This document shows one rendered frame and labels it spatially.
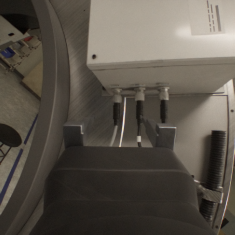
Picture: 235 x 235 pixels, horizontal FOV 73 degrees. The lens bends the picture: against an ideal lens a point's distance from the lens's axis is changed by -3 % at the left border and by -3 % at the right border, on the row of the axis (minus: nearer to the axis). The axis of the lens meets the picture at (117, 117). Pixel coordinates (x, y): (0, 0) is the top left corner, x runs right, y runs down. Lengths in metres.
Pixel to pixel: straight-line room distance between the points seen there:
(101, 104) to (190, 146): 0.17
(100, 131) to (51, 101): 0.09
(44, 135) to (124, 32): 0.19
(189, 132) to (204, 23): 0.16
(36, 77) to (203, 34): 5.07
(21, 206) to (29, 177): 0.05
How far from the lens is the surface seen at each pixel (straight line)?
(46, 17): 0.37
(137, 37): 0.20
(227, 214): 9.30
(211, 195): 0.28
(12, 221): 0.34
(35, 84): 5.23
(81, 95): 0.32
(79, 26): 0.39
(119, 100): 0.26
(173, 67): 0.20
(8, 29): 0.97
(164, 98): 0.25
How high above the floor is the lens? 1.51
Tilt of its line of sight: 2 degrees down
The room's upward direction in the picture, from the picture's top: 48 degrees clockwise
